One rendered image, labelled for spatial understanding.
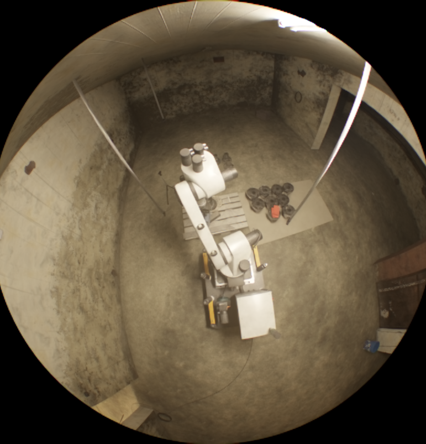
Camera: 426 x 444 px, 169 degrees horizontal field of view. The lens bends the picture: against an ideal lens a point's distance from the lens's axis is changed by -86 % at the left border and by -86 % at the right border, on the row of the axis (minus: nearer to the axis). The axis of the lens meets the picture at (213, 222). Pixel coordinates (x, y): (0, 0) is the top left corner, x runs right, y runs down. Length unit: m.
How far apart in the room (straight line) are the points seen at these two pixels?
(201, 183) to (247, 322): 1.39
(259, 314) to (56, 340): 2.67
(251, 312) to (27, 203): 3.08
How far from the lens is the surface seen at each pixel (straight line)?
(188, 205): 1.19
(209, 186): 1.19
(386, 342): 5.13
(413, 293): 4.24
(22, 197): 2.54
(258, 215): 2.99
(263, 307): 1.59
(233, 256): 1.52
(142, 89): 6.60
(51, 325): 2.55
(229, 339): 2.81
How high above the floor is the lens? 2.61
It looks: 64 degrees down
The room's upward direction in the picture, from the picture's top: 15 degrees counter-clockwise
